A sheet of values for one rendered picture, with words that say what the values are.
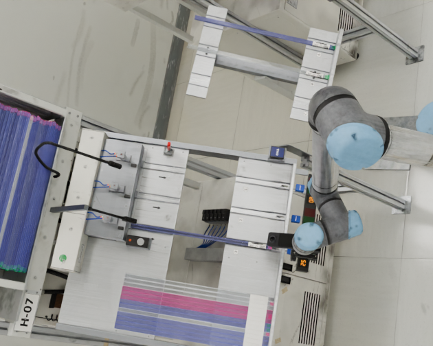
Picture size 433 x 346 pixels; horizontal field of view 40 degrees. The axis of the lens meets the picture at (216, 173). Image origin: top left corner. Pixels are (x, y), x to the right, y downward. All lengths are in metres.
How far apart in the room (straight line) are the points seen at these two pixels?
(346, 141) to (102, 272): 1.05
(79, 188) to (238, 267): 0.60
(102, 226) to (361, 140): 1.01
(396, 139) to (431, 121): 0.29
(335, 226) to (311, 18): 1.34
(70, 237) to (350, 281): 1.29
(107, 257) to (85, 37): 2.17
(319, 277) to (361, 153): 1.33
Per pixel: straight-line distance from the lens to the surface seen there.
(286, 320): 2.50
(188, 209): 2.62
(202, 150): 2.08
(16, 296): 2.01
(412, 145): 1.49
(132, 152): 2.05
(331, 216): 1.70
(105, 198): 2.03
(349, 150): 1.35
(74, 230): 2.02
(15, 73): 3.70
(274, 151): 2.04
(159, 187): 2.07
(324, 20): 2.87
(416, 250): 2.56
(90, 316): 2.06
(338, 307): 2.74
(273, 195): 2.04
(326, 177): 1.66
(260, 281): 2.00
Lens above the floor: 2.16
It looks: 37 degrees down
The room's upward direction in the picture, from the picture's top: 69 degrees counter-clockwise
